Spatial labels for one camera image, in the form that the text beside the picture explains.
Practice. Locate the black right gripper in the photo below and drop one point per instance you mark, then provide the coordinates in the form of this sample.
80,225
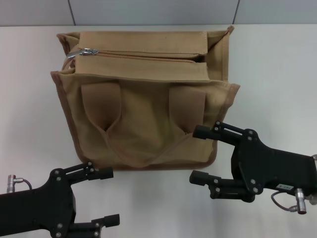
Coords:
272,168

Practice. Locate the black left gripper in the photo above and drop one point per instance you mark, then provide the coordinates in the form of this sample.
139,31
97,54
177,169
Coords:
37,213

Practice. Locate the khaki canvas food bag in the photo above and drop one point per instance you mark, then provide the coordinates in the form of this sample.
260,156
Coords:
138,119

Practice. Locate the silver metal zipper pull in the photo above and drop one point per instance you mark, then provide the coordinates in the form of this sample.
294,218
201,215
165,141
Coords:
87,51

